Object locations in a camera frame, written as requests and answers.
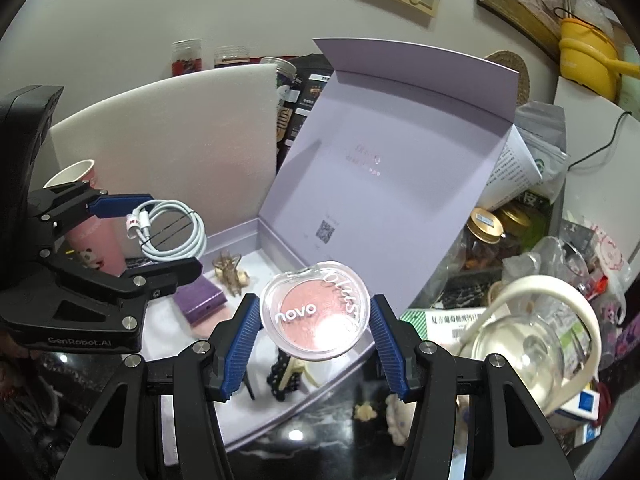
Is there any white foam board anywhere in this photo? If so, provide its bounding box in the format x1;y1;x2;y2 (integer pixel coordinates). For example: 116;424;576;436
47;62;281;271

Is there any grey foil pouch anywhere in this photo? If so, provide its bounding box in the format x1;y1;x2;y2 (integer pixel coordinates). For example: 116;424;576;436
512;101;571;201

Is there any black polka dot hair accessory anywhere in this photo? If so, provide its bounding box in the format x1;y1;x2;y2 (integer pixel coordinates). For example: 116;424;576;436
265;350;293;403

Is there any cream water bottle with handle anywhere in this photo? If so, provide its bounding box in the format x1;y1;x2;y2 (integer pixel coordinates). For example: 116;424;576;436
385;275;603;448

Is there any pink round powder puff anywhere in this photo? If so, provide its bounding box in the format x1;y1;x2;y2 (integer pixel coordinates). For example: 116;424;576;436
192;307;236;342

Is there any clear plastic bag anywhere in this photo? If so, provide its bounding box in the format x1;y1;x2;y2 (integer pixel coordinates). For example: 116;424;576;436
502;237;591;292

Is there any yellow pot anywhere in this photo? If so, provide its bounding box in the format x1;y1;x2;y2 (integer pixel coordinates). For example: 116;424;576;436
557;7;640;103

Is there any pink blush compact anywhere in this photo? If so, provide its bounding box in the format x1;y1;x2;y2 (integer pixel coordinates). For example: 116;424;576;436
259;259;372;361

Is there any lavender gift box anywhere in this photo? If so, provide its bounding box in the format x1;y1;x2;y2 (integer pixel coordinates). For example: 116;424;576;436
145;37;521;453

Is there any white pink printed package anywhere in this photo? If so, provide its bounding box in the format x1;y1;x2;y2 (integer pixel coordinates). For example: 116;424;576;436
560;217;633;286

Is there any cream hair claw clip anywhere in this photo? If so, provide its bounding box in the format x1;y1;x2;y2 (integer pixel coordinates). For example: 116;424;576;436
277;357;326;401

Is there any white and blue medicine box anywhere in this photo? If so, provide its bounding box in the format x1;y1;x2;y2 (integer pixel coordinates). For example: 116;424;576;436
555;385;601;431

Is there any black snack bag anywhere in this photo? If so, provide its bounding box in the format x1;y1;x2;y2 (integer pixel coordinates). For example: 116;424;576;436
275;54;337;173

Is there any purple rectangular case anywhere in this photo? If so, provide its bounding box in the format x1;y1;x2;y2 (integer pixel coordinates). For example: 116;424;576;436
172;276;228;323

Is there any gold hair clip with plush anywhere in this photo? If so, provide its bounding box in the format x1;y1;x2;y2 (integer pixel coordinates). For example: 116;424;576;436
212;252;251;296

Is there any glass jar with gold lid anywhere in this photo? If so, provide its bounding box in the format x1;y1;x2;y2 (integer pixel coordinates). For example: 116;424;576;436
465;207;506;271
500;205;533;256

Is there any round woven coaster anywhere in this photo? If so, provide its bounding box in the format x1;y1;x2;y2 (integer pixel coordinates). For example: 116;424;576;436
482;50;531;108

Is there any white charging cable coil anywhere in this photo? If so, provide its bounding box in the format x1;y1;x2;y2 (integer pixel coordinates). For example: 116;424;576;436
125;199;207;263

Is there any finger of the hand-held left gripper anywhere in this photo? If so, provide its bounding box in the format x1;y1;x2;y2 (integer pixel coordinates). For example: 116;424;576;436
47;256;204;307
27;181;154;254

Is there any black power cable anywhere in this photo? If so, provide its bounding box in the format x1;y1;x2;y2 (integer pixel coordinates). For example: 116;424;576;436
567;109;635;171

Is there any pink paper cup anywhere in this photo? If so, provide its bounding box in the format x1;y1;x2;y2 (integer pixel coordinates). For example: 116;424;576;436
42;159;128;277

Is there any gold picture frame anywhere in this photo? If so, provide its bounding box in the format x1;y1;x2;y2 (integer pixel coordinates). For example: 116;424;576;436
476;0;573;63

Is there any white refrigerator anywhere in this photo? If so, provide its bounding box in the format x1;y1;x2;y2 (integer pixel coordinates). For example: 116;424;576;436
552;76;640;241

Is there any clear jar with white lid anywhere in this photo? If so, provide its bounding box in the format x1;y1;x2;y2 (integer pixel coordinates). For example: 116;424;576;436
259;56;300;111

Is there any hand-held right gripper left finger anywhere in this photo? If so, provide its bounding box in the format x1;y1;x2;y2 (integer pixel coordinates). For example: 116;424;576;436
55;292;265;480

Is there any printed paper leaflet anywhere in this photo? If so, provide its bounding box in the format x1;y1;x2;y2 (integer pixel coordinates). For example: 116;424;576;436
475;127;543;211

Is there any green striped medicine box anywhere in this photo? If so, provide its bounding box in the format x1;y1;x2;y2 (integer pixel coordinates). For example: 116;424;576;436
400;306;493;346

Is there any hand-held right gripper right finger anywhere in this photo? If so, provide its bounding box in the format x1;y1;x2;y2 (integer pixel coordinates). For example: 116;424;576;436
367;294;576;480

